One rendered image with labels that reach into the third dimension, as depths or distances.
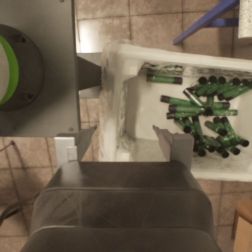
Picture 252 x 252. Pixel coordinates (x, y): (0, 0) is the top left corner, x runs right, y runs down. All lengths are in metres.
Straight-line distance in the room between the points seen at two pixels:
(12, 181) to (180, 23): 1.69
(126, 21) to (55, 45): 0.97
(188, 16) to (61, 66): 1.11
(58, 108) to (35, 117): 0.05
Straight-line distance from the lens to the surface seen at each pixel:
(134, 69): 0.59
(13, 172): 1.70
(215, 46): 1.40
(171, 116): 0.81
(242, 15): 0.62
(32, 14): 0.39
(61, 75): 0.36
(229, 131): 0.86
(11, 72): 0.30
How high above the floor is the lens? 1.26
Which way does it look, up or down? 75 degrees down
